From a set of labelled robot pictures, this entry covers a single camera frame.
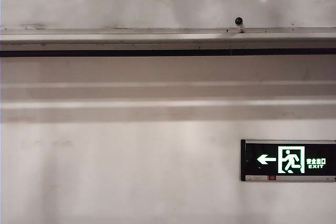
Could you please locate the aluminium whiteboard pen tray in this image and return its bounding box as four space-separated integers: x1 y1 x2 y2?
0 26 336 57

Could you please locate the green illuminated exit sign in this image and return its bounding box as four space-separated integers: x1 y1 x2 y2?
240 138 336 182

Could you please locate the white whiteboard with aluminium frame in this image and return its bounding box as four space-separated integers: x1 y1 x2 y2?
0 0 336 30

